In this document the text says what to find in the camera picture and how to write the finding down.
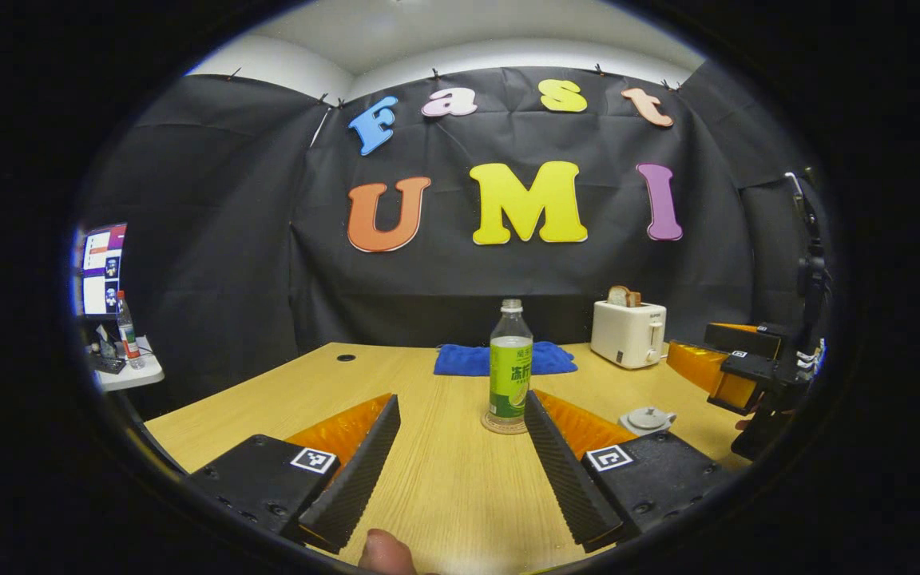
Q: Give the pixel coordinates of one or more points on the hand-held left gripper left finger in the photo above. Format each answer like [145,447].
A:
[352,479]

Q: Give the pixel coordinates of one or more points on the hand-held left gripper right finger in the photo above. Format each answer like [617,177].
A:
[564,479]

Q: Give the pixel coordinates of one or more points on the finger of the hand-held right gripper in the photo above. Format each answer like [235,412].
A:
[747,339]
[751,371]

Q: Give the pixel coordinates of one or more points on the round brown coaster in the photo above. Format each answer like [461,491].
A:
[504,430]

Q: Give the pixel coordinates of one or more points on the white ceramic teacup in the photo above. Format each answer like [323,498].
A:
[636,427]

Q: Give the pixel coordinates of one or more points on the white teacup lid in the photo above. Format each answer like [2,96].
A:
[648,417]

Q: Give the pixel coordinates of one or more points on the green label water bottle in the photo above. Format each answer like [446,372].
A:
[510,375]

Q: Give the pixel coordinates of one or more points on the red label plastic bottle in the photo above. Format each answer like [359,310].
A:
[129,335]

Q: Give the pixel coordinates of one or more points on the white toaster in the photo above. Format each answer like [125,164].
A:
[628,335]

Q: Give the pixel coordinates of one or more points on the toasted bread slices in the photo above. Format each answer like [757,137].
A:
[624,297]

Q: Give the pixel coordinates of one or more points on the blue towel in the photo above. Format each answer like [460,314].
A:
[464,361]

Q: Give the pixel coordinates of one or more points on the white side table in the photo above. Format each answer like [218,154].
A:
[136,375]

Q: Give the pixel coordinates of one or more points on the computer monitor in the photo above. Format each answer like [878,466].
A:
[102,271]

